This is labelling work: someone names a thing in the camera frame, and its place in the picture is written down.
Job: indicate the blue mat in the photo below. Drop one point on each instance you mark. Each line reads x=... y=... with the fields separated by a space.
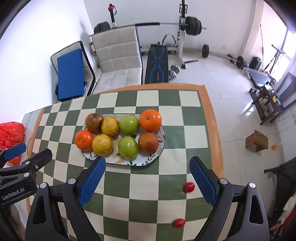
x=70 y=74

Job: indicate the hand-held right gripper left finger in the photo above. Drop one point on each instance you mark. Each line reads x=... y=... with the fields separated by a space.
x=92 y=180

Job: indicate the orange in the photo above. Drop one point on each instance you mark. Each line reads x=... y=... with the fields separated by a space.
x=84 y=139
x=150 y=120

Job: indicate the green checkered tablecloth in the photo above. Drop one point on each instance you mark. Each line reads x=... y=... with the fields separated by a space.
x=148 y=185

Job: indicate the mottled brown fruit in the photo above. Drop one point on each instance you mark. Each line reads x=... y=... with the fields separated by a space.
x=93 y=122

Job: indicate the colourful cloth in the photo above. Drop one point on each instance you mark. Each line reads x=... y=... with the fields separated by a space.
x=288 y=213

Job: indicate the green apple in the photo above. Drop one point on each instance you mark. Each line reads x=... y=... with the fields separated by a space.
x=128 y=147
x=129 y=124

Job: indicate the oval deer print plate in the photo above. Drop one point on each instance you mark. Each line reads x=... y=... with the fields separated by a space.
x=138 y=160

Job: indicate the black treadmill deck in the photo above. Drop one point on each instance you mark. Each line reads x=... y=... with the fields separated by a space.
x=260 y=77

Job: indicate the yellow citrus fruit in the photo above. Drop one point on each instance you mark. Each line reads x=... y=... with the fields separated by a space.
x=102 y=144
x=110 y=126

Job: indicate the dark wooden chair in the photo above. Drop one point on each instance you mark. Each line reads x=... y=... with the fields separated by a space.
x=286 y=92

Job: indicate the small wooden stool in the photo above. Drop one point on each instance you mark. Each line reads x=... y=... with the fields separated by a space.
x=256 y=140

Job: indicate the red plastic bag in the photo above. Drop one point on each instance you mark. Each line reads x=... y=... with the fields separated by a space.
x=9 y=134

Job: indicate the barbell with black plates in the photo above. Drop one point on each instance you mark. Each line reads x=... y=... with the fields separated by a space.
x=193 y=25

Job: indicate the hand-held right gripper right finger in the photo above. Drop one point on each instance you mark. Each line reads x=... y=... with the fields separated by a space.
x=203 y=183

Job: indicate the black tripod stand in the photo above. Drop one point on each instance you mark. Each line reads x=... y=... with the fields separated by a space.
x=274 y=58

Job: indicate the red cherry tomato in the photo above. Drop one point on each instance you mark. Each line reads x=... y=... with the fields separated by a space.
x=189 y=187
x=179 y=223

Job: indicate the chrome dumbbells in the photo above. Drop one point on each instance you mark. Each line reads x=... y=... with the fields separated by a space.
x=174 y=71

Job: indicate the white padded chair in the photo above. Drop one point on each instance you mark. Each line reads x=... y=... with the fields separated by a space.
x=115 y=53

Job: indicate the black and blue weight bench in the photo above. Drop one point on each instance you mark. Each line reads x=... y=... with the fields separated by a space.
x=157 y=64

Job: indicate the black speaker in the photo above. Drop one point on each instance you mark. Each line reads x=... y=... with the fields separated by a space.
x=256 y=63

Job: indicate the small orange item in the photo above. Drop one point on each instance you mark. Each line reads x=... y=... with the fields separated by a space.
x=274 y=146

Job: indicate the small barbell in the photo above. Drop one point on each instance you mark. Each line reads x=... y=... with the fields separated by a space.
x=240 y=62

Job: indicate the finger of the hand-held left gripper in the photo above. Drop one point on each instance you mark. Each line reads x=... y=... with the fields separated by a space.
x=42 y=157
x=15 y=149

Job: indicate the reddish brown fruit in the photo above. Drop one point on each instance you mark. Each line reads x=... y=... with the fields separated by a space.
x=148 y=141

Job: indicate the white squat rack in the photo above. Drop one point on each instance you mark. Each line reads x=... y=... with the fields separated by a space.
x=181 y=46

